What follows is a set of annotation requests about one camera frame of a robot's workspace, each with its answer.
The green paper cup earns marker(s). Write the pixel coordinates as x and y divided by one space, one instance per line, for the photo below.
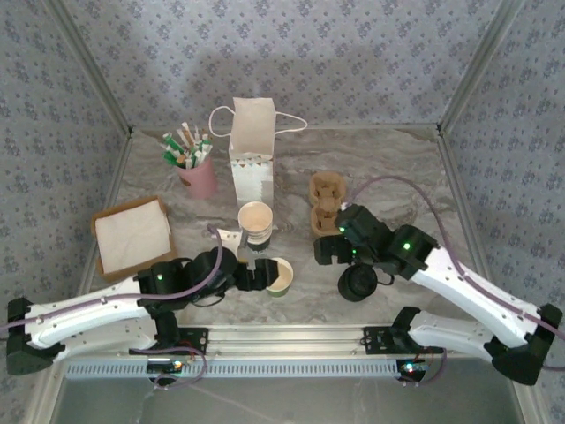
282 278

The paper cup stack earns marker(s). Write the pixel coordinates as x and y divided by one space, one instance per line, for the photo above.
255 218

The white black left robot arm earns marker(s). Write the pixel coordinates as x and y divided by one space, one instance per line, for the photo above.
88 318

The black lid stack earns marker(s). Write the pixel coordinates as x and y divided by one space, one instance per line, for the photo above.
353 297

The white napkin stack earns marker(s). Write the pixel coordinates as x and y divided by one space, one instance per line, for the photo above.
132 234

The brown cardboard napkin tray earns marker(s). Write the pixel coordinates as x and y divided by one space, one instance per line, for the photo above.
99 269

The small circuit board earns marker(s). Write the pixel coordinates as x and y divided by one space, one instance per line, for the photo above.
412 367
165 366

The pink cup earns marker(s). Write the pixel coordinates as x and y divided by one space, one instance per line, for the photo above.
201 181

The green white sachet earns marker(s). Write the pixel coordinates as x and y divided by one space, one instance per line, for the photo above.
204 148
171 156
169 140

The white brown sachet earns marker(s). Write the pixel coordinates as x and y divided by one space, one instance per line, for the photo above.
185 132
205 134

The black left mount plate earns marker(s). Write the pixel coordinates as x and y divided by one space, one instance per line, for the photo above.
194 338

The black mount plate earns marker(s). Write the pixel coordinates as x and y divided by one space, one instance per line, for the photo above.
194 338
377 340

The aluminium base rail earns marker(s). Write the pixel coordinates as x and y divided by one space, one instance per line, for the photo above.
287 340

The black right mount plate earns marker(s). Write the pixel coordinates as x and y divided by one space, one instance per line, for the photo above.
377 340

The aluminium side rail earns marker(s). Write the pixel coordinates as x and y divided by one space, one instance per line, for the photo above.
454 176
123 152

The aluminium frame post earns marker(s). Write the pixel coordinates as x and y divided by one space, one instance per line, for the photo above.
476 66
95 66

